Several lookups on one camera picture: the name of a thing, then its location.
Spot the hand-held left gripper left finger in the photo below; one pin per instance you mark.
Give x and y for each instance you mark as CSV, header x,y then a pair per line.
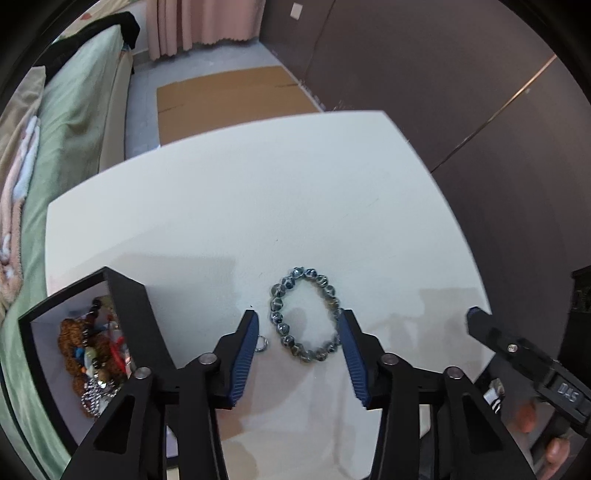
x,y
242,360

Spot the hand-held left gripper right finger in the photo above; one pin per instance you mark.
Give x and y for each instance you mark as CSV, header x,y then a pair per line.
x,y
353,360

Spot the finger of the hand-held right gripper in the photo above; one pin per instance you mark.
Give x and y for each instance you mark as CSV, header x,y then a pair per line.
x,y
494,330

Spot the black gift box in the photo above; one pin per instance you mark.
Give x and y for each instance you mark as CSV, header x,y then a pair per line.
x,y
138,314

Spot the person's right hand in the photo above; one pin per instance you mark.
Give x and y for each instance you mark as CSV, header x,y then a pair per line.
x,y
526,417

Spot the black white striped object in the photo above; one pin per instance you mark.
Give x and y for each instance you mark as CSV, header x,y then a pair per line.
x,y
495,397

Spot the dark cabinet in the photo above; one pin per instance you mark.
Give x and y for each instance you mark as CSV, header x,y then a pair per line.
x,y
582,300

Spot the white paper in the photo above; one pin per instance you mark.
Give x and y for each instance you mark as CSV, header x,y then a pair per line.
x,y
171,443

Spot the white table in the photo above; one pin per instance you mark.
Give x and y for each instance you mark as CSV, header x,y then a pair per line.
x,y
277,207

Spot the brown cardboard sheet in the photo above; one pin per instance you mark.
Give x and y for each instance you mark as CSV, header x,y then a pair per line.
x,y
221,101

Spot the pink fluffy blanket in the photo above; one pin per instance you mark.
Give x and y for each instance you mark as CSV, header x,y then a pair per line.
x,y
18,184

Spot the bed with green sheet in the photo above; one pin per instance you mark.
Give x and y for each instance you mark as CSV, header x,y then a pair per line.
x,y
78,106

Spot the beige blanket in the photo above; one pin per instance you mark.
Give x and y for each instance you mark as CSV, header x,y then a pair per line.
x,y
23,106

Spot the pink curtain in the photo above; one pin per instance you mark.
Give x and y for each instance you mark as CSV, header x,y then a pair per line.
x,y
203,23

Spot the black clothes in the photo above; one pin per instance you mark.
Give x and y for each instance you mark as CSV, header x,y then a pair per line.
x,y
127,25

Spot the white wall socket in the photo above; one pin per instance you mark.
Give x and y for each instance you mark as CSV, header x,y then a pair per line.
x,y
296,11

